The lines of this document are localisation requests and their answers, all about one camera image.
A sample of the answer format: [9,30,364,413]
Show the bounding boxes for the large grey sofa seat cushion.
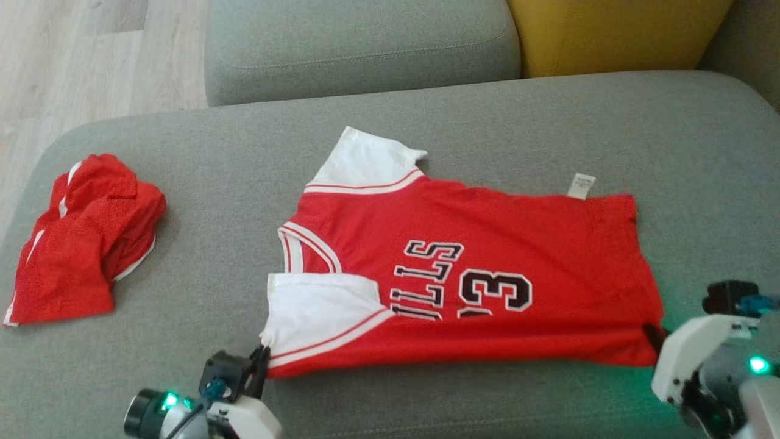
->
[0,70,780,439]

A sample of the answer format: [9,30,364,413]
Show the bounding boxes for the red white basketball shorts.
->
[2,153,168,328]

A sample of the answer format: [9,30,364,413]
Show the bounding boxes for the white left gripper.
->
[207,344,283,439]

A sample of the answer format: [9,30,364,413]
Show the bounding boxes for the red white basketball jersey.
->
[260,126,665,379]

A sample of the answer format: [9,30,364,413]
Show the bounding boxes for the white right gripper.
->
[642,313,762,407]

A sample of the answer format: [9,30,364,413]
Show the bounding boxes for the yellow sofa back cushion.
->
[507,0,736,79]

